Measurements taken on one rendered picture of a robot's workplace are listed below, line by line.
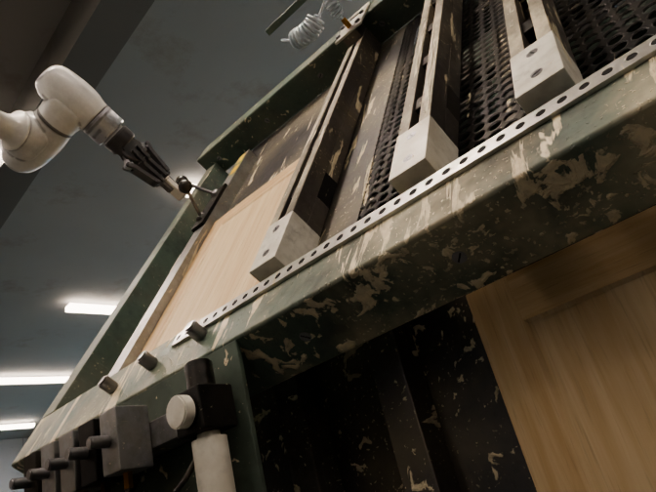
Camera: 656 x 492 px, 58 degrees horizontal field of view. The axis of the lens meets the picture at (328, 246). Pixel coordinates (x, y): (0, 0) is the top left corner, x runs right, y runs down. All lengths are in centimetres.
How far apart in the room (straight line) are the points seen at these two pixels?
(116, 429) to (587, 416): 64
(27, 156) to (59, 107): 15
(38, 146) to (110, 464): 93
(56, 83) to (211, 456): 105
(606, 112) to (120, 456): 74
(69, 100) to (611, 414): 132
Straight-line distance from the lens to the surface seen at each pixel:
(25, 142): 162
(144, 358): 107
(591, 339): 85
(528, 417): 88
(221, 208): 170
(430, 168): 78
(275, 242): 95
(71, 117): 160
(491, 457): 93
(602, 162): 65
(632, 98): 64
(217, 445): 83
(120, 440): 92
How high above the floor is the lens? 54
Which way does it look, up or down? 25 degrees up
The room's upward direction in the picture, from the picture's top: 15 degrees counter-clockwise
